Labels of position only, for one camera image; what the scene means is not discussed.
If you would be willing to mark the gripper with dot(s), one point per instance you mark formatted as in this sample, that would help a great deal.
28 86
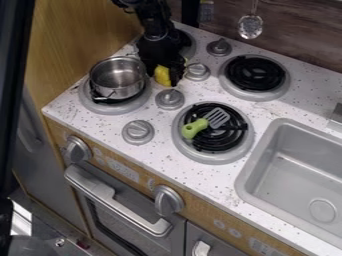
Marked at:
158 50

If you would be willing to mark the yellow toy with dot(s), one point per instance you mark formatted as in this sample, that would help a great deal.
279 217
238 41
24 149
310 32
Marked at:
163 76

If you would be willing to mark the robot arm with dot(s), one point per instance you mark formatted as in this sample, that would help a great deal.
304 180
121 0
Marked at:
151 15

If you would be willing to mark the silver pot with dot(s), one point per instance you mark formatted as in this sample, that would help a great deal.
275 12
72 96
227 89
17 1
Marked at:
116 77

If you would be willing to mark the toy stove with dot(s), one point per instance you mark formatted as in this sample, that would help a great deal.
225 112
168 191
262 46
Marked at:
214 133

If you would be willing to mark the toy sink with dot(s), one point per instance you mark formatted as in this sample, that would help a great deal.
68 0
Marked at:
296 180

